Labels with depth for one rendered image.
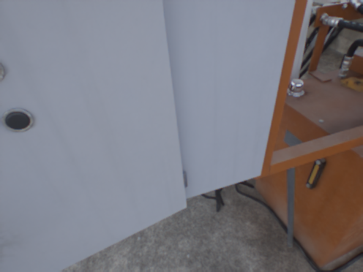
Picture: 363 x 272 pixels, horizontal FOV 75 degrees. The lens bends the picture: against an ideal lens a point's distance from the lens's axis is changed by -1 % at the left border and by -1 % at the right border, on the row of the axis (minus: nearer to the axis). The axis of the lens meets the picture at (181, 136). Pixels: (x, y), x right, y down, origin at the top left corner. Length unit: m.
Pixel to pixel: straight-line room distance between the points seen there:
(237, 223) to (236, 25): 1.05
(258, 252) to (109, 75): 1.07
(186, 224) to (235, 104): 0.93
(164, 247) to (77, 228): 0.81
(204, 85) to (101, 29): 0.18
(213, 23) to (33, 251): 0.45
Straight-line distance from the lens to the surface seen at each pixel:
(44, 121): 0.32
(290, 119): 0.98
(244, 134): 0.49
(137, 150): 0.38
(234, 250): 1.22
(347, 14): 1.20
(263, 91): 0.45
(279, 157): 0.67
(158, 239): 1.26
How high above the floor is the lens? 1.11
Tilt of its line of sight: 40 degrees down
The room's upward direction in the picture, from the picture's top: 6 degrees counter-clockwise
